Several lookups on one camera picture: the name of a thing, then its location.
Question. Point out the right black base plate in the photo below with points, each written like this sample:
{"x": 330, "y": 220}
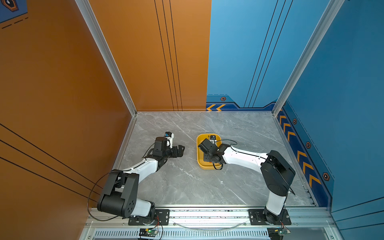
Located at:
{"x": 260, "y": 217}

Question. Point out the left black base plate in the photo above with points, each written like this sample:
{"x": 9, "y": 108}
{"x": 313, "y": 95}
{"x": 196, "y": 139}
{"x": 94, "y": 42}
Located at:
{"x": 162, "y": 215}

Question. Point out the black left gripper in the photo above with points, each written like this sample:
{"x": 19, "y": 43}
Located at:
{"x": 179, "y": 150}

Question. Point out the aluminium front frame rail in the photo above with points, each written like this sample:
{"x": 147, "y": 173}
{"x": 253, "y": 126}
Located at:
{"x": 215, "y": 223}

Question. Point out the aluminium corner post left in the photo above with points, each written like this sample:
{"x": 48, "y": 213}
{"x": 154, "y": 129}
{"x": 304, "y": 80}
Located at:
{"x": 101, "y": 42}

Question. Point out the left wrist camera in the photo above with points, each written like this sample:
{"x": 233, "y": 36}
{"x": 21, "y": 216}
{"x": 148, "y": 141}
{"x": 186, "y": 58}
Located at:
{"x": 169, "y": 136}

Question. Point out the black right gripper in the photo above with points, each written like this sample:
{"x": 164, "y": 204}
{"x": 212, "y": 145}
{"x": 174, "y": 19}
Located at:
{"x": 205, "y": 158}

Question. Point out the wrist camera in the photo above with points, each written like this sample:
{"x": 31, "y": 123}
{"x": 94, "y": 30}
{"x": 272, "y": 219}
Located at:
{"x": 207, "y": 147}
{"x": 169, "y": 136}

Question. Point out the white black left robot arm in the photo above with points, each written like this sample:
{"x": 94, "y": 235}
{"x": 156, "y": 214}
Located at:
{"x": 120, "y": 193}

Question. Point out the yellow plastic bin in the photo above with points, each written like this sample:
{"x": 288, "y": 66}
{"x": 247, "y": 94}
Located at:
{"x": 215, "y": 139}

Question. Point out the aluminium corner post right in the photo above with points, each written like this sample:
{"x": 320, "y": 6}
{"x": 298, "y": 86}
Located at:
{"x": 318, "y": 34}

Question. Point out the aluminium corner post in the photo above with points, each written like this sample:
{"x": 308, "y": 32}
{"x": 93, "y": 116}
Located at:
{"x": 318, "y": 34}
{"x": 101, "y": 42}

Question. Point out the left green circuit board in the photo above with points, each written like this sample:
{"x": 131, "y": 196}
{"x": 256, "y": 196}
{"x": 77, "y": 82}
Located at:
{"x": 148, "y": 234}

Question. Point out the right green circuit board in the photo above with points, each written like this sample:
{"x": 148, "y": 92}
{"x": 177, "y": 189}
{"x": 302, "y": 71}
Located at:
{"x": 278, "y": 233}

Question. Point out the green circuit board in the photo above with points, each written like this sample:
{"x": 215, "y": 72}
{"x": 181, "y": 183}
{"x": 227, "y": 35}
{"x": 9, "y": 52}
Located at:
{"x": 278, "y": 233}
{"x": 148, "y": 234}

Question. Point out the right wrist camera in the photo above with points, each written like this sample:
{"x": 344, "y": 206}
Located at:
{"x": 207, "y": 147}

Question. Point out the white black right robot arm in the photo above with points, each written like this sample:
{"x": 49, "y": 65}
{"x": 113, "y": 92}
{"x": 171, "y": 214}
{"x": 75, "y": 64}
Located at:
{"x": 277, "y": 173}

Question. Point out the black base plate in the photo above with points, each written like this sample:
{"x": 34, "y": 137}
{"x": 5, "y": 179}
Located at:
{"x": 260, "y": 217}
{"x": 162, "y": 215}

